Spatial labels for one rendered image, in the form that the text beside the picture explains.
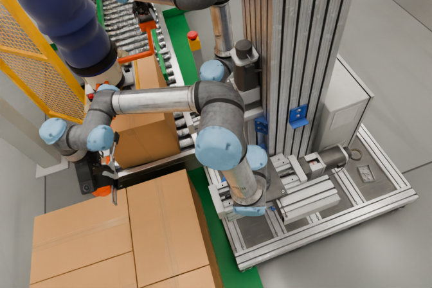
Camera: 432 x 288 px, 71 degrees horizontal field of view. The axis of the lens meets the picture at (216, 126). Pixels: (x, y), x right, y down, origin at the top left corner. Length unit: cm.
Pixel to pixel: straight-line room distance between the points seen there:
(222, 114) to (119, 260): 134
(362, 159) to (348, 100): 111
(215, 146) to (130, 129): 109
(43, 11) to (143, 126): 77
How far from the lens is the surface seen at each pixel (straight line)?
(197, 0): 119
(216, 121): 73
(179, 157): 195
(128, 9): 335
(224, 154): 73
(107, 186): 119
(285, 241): 210
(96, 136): 91
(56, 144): 98
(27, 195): 315
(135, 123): 175
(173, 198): 192
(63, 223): 216
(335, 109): 133
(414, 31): 383
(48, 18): 131
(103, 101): 97
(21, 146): 290
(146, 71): 199
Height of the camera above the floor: 227
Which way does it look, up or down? 55 degrees down
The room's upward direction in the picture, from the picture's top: 13 degrees counter-clockwise
